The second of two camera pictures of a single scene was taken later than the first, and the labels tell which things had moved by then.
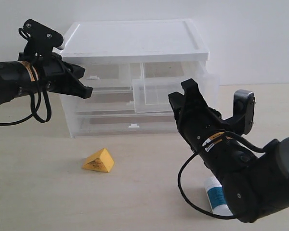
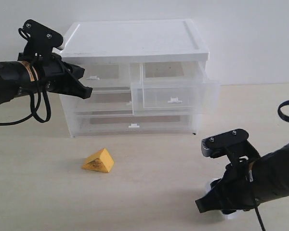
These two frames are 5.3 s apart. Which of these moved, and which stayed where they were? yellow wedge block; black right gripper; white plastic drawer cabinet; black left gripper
Moved: black right gripper
Stayed: black left gripper; white plastic drawer cabinet; yellow wedge block
